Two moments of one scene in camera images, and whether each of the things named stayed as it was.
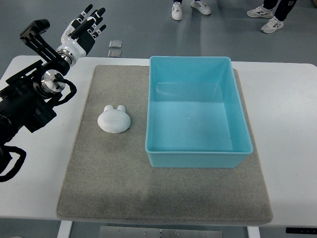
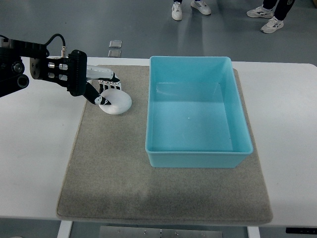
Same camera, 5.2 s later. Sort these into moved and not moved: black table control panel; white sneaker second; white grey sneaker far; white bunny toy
Moved: white bunny toy
Not moved: white sneaker second; white grey sneaker far; black table control panel
